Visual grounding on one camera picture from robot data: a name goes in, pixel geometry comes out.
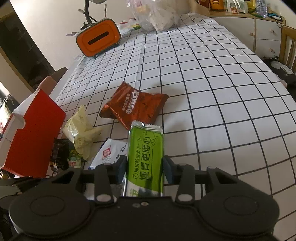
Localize pale yellow snack packet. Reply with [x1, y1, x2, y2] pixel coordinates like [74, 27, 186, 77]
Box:
[63, 105, 102, 160]

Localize clear plastic bag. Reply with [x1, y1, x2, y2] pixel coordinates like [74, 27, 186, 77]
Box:
[126, 0, 180, 33]

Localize green snack bar packet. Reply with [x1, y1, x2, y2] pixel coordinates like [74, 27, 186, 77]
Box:
[123, 120, 164, 197]

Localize silver desk lamp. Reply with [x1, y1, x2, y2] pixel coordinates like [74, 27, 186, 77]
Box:
[78, 0, 106, 30]

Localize wooden chair with pink cloth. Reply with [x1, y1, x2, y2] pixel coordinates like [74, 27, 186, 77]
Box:
[35, 67, 68, 96]

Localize red cardboard box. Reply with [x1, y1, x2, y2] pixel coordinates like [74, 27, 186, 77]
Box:
[1, 90, 66, 178]

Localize brown Oreo snack bag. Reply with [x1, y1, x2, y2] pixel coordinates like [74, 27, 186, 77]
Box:
[99, 82, 169, 130]

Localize checkered white tablecloth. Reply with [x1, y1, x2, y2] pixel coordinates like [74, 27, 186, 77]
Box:
[51, 14, 295, 240]

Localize orange teal tissue box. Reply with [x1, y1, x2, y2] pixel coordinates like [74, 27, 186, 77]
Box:
[76, 18, 121, 57]

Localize wooden chair right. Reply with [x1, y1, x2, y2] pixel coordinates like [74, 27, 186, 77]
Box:
[279, 26, 296, 73]

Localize white red-logo snack packet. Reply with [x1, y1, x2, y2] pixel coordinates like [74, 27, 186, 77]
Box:
[89, 138, 128, 170]

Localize dark green snack packet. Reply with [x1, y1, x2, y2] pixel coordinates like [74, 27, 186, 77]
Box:
[50, 138, 84, 174]

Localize white drawer cabinet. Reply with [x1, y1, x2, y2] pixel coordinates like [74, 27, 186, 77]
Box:
[210, 11, 286, 58]

